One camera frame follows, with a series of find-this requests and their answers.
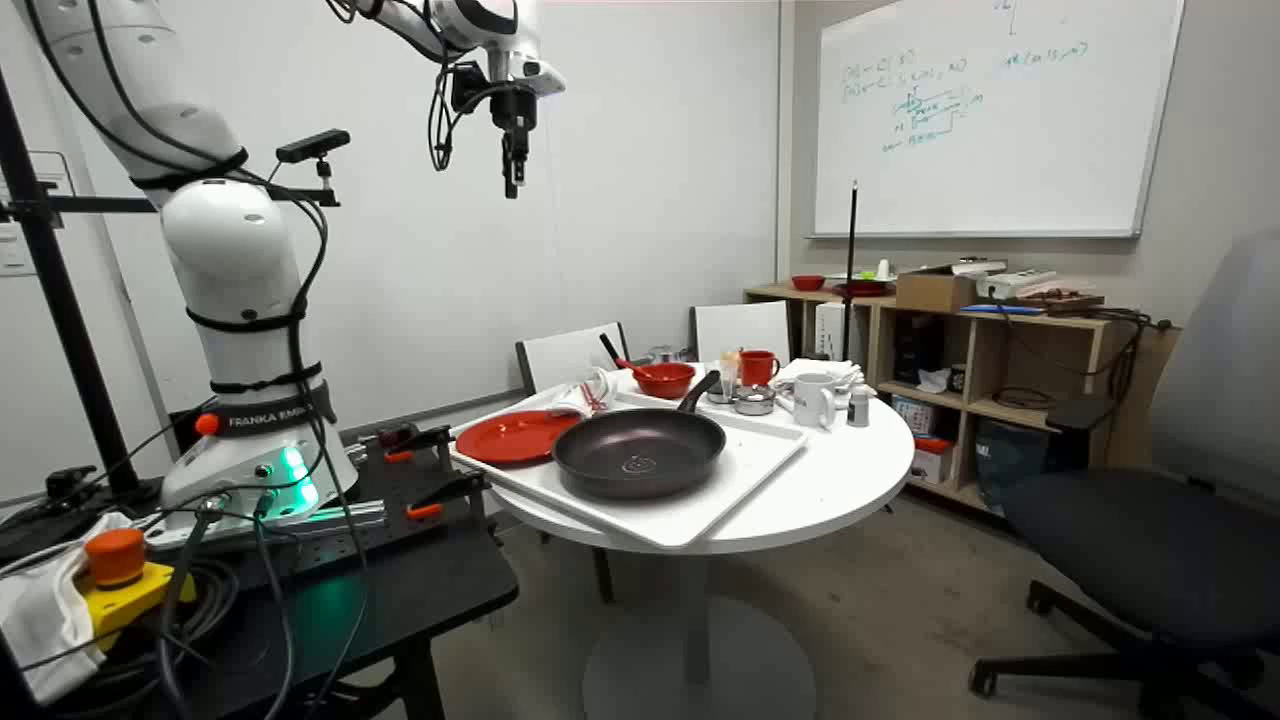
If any white mug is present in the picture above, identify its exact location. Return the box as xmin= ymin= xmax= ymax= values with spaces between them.
xmin=791 ymin=384 xmax=838 ymax=427

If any black tripod stand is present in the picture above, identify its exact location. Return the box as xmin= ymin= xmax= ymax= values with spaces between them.
xmin=0 ymin=77 xmax=159 ymax=513

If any orange emergency stop button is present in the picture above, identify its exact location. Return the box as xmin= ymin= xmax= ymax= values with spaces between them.
xmin=78 ymin=528 xmax=173 ymax=637

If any white towel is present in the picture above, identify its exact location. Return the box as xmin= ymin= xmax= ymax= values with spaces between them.
xmin=772 ymin=359 xmax=864 ymax=394

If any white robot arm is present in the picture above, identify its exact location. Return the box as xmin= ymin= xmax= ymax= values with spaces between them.
xmin=20 ymin=0 xmax=562 ymax=513

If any wooden shelf unit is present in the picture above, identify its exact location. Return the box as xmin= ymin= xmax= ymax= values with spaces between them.
xmin=753 ymin=283 xmax=1174 ymax=513

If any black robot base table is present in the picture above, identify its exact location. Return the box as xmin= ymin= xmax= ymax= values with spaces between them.
xmin=0 ymin=433 xmax=519 ymax=720

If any black office chair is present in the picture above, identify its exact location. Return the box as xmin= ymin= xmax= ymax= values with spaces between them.
xmin=970 ymin=228 xmax=1280 ymax=720

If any small glass jar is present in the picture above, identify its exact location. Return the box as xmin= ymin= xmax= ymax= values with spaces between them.
xmin=850 ymin=387 xmax=871 ymax=427

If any round white table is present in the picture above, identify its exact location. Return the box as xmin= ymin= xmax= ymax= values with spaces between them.
xmin=455 ymin=390 xmax=916 ymax=720

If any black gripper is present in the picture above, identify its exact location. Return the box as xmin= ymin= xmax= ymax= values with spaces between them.
xmin=487 ymin=88 xmax=536 ymax=201

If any red bowl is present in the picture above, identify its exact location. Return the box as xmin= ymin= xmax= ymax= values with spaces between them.
xmin=634 ymin=359 xmax=695 ymax=401

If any whiteboard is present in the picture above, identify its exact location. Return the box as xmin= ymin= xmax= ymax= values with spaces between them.
xmin=814 ymin=0 xmax=1183 ymax=238

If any cardboard box on shelf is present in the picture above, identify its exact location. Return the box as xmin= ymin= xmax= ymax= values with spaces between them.
xmin=896 ymin=275 xmax=974 ymax=311

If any white cutting board tray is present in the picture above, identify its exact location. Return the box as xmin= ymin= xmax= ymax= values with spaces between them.
xmin=452 ymin=384 xmax=807 ymax=553

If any dark frying pan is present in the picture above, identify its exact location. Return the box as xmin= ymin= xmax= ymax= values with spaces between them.
xmin=558 ymin=373 xmax=730 ymax=500

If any red mug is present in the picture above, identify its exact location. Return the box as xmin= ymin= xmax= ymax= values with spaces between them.
xmin=738 ymin=346 xmax=782 ymax=387

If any black pole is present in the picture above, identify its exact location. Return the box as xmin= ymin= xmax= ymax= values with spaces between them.
xmin=839 ymin=184 xmax=860 ymax=359

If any red plate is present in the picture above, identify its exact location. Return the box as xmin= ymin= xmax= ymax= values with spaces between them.
xmin=455 ymin=409 xmax=582 ymax=467

